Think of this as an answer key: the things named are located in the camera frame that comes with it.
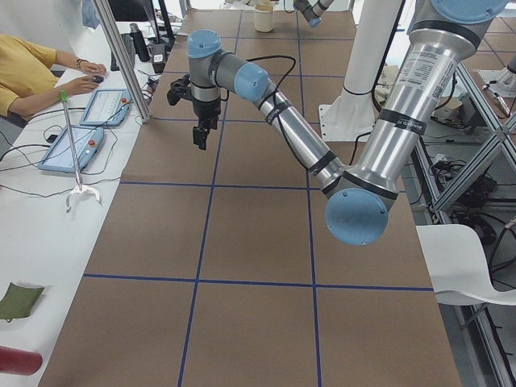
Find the green cloth pouch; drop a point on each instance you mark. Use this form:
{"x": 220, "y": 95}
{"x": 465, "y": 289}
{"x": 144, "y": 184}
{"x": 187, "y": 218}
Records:
{"x": 19, "y": 301}

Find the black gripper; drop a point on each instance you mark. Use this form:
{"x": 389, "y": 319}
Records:
{"x": 205, "y": 108}

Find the aluminium frame post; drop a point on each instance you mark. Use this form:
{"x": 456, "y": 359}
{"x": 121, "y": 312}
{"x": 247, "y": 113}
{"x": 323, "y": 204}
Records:
{"x": 116, "y": 45}

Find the beige cylindrical cup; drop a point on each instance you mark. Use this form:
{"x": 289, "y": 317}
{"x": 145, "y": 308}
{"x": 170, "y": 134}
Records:
{"x": 263, "y": 17}

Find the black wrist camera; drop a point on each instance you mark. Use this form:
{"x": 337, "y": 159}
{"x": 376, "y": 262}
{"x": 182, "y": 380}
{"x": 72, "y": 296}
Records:
{"x": 179, "y": 89}

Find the red cylinder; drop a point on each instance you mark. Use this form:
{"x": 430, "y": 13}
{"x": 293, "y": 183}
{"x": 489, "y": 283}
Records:
{"x": 19, "y": 362}

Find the grabber stick green handle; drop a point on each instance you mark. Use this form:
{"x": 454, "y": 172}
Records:
{"x": 79, "y": 188}

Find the black monitor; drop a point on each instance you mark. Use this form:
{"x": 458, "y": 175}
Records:
{"x": 132, "y": 10}

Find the black box with label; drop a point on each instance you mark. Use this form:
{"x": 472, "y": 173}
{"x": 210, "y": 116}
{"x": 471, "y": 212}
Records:
{"x": 158, "y": 57}

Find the person in yellow shirt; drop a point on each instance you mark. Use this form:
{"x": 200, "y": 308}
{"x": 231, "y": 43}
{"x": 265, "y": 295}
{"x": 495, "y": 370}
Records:
{"x": 28, "y": 85}

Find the black water bottle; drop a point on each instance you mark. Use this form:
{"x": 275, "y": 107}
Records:
{"x": 141, "y": 49}

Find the paper cup on shelf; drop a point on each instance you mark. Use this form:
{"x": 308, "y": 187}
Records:
{"x": 450, "y": 111}

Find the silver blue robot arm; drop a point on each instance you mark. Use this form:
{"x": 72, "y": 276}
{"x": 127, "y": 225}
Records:
{"x": 312, "y": 13}
{"x": 359, "y": 195}

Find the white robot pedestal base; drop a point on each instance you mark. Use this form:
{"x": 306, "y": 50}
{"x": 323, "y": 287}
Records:
{"x": 352, "y": 112}

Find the upper blue teach pendant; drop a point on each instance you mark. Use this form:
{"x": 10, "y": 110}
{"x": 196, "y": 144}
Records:
{"x": 106, "y": 107}

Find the white chair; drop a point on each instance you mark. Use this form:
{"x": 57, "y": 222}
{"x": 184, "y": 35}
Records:
{"x": 458, "y": 268}

